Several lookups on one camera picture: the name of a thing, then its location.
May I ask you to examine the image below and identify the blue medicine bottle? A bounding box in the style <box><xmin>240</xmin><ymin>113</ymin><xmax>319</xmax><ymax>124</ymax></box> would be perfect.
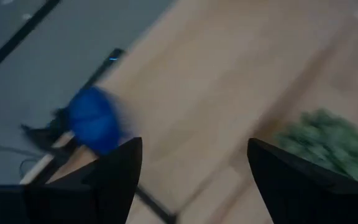
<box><xmin>67</xmin><ymin>86</ymin><xmax>126</xmax><ymax>155</ymax></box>

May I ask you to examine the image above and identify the green artificial plant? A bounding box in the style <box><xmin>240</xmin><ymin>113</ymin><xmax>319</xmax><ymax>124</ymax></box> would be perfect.
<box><xmin>275</xmin><ymin>108</ymin><xmax>358</xmax><ymax>186</ymax></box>

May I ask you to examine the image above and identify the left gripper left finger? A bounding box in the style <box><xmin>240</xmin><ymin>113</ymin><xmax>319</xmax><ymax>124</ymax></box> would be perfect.
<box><xmin>0</xmin><ymin>137</ymin><xmax>143</xmax><ymax>224</ymax></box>

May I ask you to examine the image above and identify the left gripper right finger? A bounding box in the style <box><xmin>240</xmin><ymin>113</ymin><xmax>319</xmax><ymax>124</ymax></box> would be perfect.
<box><xmin>247</xmin><ymin>138</ymin><xmax>358</xmax><ymax>224</ymax></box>

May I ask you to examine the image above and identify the wooden shelf black frame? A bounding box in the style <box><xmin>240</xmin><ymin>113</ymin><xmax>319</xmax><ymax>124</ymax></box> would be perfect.
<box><xmin>20</xmin><ymin>0</ymin><xmax>358</xmax><ymax>224</ymax></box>

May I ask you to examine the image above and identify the black box blue light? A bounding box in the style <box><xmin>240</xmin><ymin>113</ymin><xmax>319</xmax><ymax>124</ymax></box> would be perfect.
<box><xmin>81</xmin><ymin>47</ymin><xmax>126</xmax><ymax>93</ymax></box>

